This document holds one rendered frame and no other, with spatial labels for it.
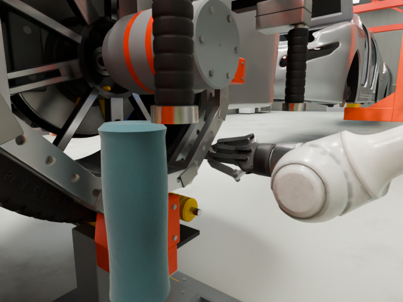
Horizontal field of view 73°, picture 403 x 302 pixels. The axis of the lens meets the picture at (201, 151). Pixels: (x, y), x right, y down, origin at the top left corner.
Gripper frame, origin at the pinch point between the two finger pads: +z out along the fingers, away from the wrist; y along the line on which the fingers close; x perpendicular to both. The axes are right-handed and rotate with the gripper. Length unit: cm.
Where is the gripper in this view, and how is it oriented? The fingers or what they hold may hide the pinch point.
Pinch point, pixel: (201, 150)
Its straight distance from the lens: 72.2
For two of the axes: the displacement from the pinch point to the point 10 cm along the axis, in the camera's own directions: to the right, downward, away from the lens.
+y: 4.2, -8.0, 4.3
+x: -4.2, -5.9, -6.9
